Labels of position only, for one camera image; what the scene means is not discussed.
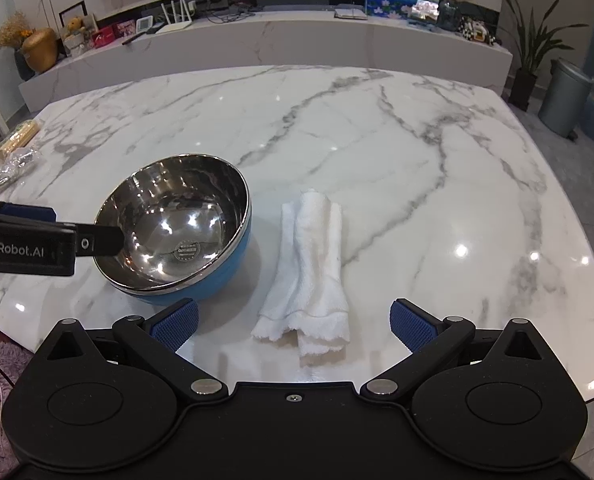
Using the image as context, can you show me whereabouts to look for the black picture frame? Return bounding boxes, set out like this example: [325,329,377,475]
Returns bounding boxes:
[58,1,88,31]

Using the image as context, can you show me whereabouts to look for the grey trash bin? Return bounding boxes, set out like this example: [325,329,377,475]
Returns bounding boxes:
[538,58,594,141]

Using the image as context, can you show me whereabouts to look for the bamboo mat roll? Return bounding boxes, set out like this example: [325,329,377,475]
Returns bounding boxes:
[0,120,40,163]

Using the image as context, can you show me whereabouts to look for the teddy bear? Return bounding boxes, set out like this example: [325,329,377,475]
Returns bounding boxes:
[64,17,92,56]

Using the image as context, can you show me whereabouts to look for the white towel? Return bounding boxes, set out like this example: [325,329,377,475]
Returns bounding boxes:
[250,189,352,358]

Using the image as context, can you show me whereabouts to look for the grey notebook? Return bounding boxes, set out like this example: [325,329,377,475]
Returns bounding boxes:
[334,5,368,22]

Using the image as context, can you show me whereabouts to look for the white router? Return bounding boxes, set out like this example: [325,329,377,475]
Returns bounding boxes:
[156,2,194,35]

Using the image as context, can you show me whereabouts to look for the panda toys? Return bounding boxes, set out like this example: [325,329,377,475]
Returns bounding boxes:
[458,16,498,46]

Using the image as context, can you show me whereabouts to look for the glass jar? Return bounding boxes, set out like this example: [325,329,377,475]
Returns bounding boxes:
[437,0,462,31]

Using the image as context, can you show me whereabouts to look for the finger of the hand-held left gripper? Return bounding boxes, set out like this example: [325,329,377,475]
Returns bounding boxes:
[0,198,58,223]
[74,224,126,259]

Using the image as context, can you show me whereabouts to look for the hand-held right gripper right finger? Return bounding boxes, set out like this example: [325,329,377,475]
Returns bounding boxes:
[359,298,551,403]

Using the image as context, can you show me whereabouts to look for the blue steel bowl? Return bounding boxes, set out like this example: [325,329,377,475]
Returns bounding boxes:
[93,155,254,307]

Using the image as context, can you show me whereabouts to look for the shiny shell box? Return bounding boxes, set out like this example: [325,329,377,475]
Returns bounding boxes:
[409,1,440,24]

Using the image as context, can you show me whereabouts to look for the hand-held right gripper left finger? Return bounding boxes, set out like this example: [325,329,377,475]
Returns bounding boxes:
[46,298,229,403]

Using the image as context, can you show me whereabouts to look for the dried flower bunch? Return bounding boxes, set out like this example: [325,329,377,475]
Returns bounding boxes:
[0,12,32,51]

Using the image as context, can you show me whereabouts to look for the clear plastic bag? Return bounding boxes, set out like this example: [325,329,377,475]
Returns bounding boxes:
[0,147,42,196]

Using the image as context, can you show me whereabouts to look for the golden vase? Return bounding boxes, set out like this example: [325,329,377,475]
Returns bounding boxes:
[21,28,59,73]

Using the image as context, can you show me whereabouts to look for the potted plant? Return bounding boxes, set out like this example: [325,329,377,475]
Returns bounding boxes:
[497,0,590,112]

